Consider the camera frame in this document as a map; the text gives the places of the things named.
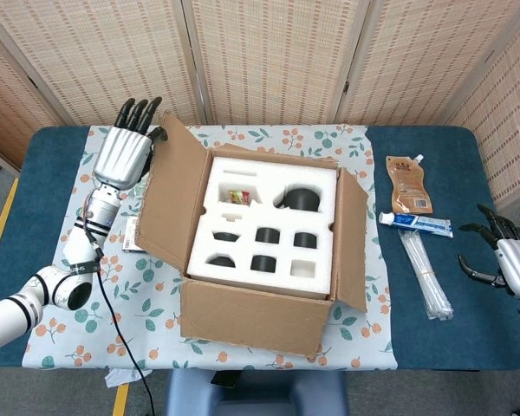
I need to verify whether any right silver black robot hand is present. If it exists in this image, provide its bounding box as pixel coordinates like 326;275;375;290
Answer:
458;204;520;300

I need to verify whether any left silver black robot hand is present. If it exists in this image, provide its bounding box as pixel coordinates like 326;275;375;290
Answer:
92;96;169;192

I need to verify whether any brown cardboard box red tape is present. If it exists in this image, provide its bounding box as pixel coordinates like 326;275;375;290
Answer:
134;110;370;360

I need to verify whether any colourful picture card pack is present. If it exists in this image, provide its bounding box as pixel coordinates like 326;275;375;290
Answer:
123;216;142;252

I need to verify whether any clear straws bundle in bag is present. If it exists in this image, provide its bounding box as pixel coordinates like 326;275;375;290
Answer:
397;228;455;322

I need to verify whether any blue white toothpaste tube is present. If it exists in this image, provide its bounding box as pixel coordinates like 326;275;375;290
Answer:
378;211;454;238

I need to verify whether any blue plush table cover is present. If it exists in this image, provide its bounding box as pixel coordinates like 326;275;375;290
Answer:
0;124;520;374

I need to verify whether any woven bamboo screen panel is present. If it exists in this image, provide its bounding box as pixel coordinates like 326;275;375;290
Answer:
0;19;70;170
0;0;207;127
181;0;372;127
335;0;520;127
444;16;520;209

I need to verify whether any brown spout pouch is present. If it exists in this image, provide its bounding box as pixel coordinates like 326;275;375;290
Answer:
385;153;433;216

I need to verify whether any white foam insert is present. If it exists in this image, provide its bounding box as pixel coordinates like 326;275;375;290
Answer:
185;155;338;301

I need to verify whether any floral print tablecloth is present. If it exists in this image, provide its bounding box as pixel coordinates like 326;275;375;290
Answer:
21;124;400;372

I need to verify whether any black teapot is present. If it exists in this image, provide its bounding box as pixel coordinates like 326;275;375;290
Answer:
273;185;322;213

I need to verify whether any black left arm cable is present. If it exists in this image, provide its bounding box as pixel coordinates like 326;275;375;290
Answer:
93;242;159;416

